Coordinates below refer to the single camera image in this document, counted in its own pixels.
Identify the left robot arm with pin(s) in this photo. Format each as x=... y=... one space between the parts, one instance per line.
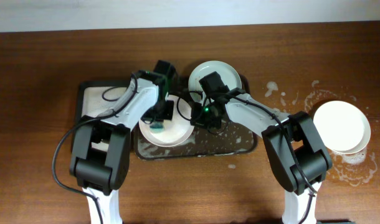
x=100 y=179

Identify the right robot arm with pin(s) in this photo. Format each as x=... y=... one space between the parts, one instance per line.
x=297 y=155

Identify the black soapy water tray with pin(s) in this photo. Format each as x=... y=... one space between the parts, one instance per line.
x=92 y=99

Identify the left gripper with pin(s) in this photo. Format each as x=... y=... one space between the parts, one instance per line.
x=168 y=110

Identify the dark brown serving tray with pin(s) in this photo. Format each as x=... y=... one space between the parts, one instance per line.
x=230 y=139

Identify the yellow green sponge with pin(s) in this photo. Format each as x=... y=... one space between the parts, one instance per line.
x=157 y=126

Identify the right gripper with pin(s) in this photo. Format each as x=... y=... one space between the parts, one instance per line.
x=197 y=119

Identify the white plate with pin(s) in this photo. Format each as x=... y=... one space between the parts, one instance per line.
x=343 y=127
x=173 y=132

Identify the pale blue plate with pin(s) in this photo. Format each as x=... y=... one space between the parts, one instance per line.
x=228 y=74

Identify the white plate front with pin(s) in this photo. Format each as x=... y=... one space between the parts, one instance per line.
x=173 y=132

